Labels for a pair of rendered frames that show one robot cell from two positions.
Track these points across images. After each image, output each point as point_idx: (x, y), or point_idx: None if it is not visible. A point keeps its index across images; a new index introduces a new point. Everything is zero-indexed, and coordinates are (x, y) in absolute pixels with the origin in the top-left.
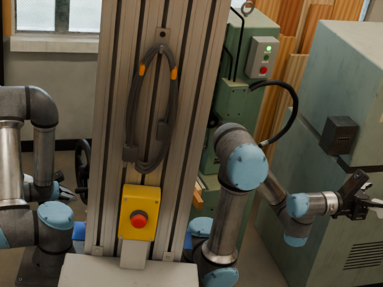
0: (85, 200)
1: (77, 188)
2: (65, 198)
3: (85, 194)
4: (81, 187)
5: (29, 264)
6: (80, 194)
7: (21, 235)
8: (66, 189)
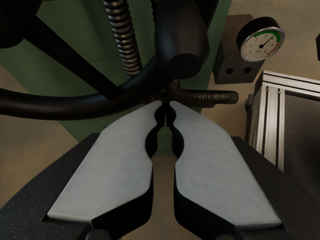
0: (125, 95)
1: (186, 29)
2: (275, 172)
3: (101, 83)
4: (167, 5)
5: None
6: (62, 116)
7: None
8: (115, 139)
